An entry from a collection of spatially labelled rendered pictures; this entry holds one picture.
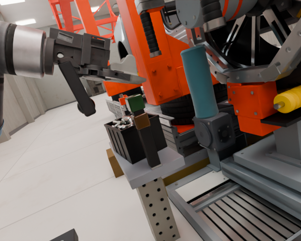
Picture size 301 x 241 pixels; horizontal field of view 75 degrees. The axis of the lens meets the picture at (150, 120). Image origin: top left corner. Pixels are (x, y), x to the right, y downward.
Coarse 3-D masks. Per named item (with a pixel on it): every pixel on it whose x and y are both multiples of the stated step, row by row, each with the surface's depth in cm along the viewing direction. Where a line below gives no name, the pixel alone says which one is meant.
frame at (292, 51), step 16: (192, 32) 82; (208, 48) 82; (288, 48) 50; (224, 64) 77; (272, 64) 54; (288, 64) 50; (224, 80) 73; (240, 80) 66; (256, 80) 61; (272, 80) 56
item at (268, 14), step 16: (272, 0) 58; (256, 16) 65; (272, 16) 60; (208, 32) 85; (224, 32) 86; (240, 32) 74; (256, 32) 67; (288, 32) 58; (224, 48) 82; (240, 48) 83; (256, 48) 69; (272, 48) 83; (240, 64) 75; (256, 64) 71
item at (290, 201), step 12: (228, 168) 96; (240, 168) 95; (240, 180) 90; (252, 180) 82; (264, 180) 82; (264, 192) 78; (276, 192) 72; (288, 192) 72; (300, 192) 69; (276, 204) 74; (288, 204) 69; (300, 204) 64; (300, 216) 66
